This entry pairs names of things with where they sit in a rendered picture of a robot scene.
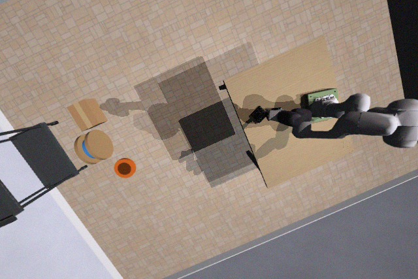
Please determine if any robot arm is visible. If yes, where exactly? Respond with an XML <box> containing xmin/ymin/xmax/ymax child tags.
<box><xmin>268</xmin><ymin>93</ymin><xmax>418</xmax><ymax>148</ymax></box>

